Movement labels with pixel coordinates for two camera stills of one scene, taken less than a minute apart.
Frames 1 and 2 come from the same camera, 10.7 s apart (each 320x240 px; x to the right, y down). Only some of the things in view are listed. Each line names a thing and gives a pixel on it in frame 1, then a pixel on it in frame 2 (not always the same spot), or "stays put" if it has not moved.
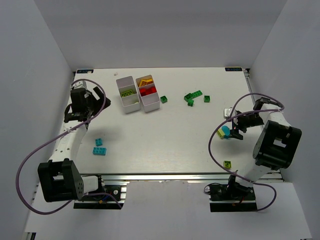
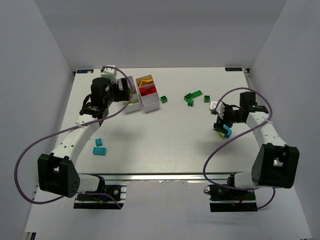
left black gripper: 94,100 → 125,87
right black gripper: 240,124 → 223,124
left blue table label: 85,71 stays put
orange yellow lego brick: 144,82 stays put
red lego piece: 151,90 stays put
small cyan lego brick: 98,142 stays put
